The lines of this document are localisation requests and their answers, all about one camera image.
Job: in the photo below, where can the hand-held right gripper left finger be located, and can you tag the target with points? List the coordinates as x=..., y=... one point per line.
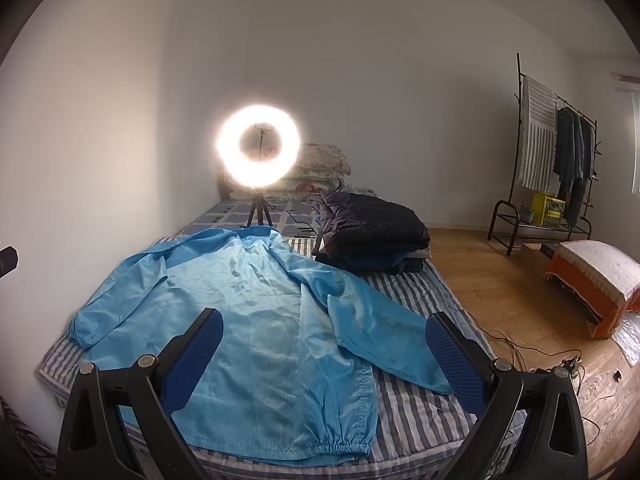
x=200, y=355

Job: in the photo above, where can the black tripod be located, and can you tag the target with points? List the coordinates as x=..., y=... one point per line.
x=257, y=201

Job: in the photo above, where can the black metal clothes rack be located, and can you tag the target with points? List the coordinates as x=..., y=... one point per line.
x=519, y=110

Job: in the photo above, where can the striped hanging cloth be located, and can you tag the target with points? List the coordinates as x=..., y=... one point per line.
x=537, y=135

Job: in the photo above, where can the bubble wrap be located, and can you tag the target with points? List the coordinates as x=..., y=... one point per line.
x=631, y=340

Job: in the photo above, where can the light blue work coat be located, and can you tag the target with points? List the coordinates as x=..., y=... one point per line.
x=260, y=310

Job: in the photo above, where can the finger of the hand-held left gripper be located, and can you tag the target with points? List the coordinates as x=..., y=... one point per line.
x=7, y=260

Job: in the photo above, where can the bed with striped sheet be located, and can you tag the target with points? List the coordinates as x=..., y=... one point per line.
x=415, y=410

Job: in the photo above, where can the cardboard box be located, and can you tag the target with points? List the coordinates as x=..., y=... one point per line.
x=535, y=252

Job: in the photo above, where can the orange stool with white cover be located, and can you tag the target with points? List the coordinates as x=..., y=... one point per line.
x=595, y=270

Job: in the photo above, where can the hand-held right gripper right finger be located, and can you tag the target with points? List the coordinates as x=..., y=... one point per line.
x=452, y=360

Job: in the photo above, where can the yellow crate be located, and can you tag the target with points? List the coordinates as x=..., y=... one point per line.
x=547, y=208

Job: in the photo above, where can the floral pillow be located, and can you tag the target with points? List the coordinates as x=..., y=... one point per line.
x=310, y=183
x=325, y=157

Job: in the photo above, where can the dark hanging clothes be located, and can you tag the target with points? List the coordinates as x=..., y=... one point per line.
x=570, y=160

